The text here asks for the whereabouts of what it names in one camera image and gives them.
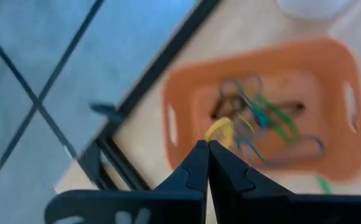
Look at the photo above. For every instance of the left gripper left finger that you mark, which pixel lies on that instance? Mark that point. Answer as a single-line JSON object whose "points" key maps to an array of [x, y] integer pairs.
{"points": [[193, 174]]}

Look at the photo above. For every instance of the blue rubber band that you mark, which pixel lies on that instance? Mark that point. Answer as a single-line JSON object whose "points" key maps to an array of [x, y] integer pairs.
{"points": [[322, 147], [259, 116]]}

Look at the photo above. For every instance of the brown rubber band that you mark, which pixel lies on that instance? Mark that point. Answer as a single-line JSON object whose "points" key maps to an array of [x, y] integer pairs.
{"points": [[227, 107]]}

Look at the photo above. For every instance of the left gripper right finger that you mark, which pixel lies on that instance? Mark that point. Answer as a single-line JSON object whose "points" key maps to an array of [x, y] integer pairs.
{"points": [[227, 180]]}

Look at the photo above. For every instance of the yellow rubber band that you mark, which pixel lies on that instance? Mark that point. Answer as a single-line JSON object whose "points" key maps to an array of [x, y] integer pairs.
{"points": [[222, 124]]}

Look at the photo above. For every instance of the orange plastic bin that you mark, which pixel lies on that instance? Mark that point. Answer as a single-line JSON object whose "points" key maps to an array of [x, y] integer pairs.
{"points": [[199, 77]]}

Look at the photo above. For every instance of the green rubber band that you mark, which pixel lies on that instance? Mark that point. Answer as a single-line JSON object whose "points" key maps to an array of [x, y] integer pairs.
{"points": [[280, 116], [325, 185]]}

